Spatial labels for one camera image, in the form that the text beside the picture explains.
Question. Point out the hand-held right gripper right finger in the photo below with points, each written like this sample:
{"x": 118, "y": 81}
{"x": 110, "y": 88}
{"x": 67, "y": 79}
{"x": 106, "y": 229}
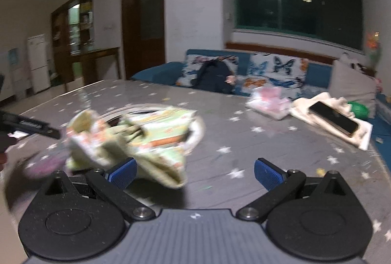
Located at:
{"x": 268, "y": 174}

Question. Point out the small butterfly print cushion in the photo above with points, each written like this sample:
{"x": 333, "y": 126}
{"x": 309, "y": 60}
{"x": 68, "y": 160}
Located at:
{"x": 189, "y": 68}

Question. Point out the blue sofa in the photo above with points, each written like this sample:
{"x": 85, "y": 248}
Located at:
{"x": 158, "y": 73}

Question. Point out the water dispenser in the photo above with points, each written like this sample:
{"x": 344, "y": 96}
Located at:
{"x": 16, "y": 68}

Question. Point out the dark wooden side table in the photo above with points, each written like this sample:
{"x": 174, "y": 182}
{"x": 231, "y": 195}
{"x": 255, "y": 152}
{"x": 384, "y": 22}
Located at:
{"x": 94, "y": 53}

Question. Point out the artificial flowers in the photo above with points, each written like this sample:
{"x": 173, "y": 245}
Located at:
{"x": 372, "y": 47}

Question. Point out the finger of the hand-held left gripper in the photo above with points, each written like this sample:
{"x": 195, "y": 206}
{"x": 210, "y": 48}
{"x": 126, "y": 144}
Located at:
{"x": 30, "y": 125}

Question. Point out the grey pillow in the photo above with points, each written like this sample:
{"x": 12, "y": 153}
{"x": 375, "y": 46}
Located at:
{"x": 351, "y": 83}

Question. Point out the grey star tablecloth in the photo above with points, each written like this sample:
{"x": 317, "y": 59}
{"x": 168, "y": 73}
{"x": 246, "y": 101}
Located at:
{"x": 232, "y": 141}

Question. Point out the small pink toy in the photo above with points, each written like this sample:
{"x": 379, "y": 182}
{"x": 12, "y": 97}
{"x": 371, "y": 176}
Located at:
{"x": 230, "y": 79}

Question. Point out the large butterfly print cushion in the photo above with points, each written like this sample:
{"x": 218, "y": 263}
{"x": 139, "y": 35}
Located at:
{"x": 275, "y": 68}

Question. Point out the white refrigerator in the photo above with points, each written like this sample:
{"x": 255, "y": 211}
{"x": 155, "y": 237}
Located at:
{"x": 38, "y": 62}

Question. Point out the colourful patterned child's jacket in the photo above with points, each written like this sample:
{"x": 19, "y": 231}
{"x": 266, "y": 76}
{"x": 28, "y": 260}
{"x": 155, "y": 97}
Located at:
{"x": 152, "y": 135}

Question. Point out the wooden display cabinet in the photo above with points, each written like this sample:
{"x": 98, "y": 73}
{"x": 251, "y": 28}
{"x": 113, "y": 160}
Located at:
{"x": 61, "y": 37}

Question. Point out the dark wooden door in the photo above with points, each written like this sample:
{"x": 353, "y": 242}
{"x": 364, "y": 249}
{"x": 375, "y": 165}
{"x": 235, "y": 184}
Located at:
{"x": 143, "y": 19}

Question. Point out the black smartphone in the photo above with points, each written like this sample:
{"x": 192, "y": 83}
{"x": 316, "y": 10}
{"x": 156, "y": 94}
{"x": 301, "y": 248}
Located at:
{"x": 334, "y": 118}

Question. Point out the black backpack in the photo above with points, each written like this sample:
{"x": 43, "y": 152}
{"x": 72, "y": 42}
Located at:
{"x": 213, "y": 76}

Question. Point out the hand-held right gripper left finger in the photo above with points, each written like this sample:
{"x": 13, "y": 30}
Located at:
{"x": 122, "y": 174}

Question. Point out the green round object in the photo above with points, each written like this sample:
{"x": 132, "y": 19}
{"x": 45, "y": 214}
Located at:
{"x": 359, "y": 109}

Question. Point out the large dark window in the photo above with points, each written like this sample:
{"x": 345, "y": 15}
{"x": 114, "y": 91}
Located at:
{"x": 299, "y": 10}

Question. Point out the cream cloth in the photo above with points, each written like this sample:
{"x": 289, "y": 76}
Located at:
{"x": 363, "y": 135}

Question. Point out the pink tissue packet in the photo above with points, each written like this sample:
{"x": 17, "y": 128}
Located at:
{"x": 268, "y": 102}

